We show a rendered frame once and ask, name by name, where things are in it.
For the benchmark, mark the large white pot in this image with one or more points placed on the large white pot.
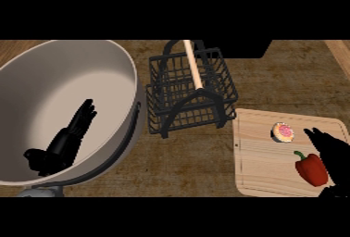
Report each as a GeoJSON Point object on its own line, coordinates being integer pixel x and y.
{"type": "Point", "coordinates": [54, 102]}

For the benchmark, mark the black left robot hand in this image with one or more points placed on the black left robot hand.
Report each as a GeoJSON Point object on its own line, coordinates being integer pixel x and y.
{"type": "Point", "coordinates": [57, 151]}

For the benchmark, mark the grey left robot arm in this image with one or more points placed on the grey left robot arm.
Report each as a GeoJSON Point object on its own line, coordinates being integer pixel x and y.
{"type": "Point", "coordinates": [40, 192]}

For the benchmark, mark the pale wooden cutting board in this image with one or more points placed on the pale wooden cutting board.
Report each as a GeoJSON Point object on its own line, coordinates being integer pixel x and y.
{"type": "Point", "coordinates": [268, 154]}

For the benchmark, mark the pale wooden cabinet edge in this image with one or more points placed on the pale wooden cabinet edge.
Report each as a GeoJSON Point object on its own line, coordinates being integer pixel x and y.
{"type": "Point", "coordinates": [339, 55]}

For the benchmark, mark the black appliance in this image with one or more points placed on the black appliance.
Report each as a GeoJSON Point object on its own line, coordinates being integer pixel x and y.
{"type": "Point", "coordinates": [240, 48]}

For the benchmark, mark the red bell pepper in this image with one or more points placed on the red bell pepper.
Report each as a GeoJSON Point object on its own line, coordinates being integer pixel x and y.
{"type": "Point", "coordinates": [311, 169]}

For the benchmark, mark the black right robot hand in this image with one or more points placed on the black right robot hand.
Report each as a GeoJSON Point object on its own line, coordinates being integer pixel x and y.
{"type": "Point", "coordinates": [330, 154]}

